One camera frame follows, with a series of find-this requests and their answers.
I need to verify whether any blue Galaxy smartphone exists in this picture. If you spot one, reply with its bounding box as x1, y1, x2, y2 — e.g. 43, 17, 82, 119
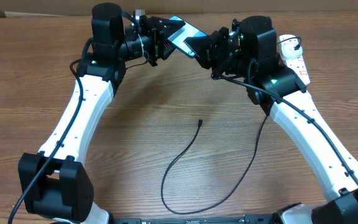
168, 16, 207, 58

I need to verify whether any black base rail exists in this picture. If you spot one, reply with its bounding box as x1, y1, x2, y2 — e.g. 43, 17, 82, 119
112, 214, 274, 224

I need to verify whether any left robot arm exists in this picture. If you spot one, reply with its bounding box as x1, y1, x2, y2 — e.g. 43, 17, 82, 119
18, 2, 185, 223

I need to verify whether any white power strip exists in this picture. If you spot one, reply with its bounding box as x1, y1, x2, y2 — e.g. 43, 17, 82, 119
284, 56, 310, 86

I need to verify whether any black USB charging cable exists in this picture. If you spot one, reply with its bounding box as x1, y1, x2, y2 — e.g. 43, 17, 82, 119
160, 37, 302, 215

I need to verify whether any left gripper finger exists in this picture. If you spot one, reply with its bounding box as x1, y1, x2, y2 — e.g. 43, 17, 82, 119
161, 40, 176, 60
158, 18, 185, 40

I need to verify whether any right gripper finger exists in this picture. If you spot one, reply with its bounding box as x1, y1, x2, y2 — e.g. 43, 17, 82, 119
184, 35, 211, 53
190, 48, 210, 69

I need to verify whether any white charger plug adapter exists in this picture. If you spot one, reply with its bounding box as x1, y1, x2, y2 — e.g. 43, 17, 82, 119
277, 34, 303, 61

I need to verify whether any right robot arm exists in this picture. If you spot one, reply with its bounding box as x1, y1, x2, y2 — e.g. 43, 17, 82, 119
185, 16, 358, 223

